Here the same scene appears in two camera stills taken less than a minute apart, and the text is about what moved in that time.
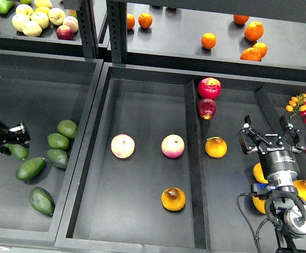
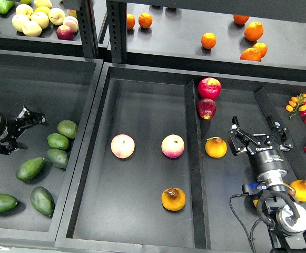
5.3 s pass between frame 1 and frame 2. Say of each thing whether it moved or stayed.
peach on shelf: stayed
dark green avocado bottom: stayed
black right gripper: moved
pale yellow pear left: stayed
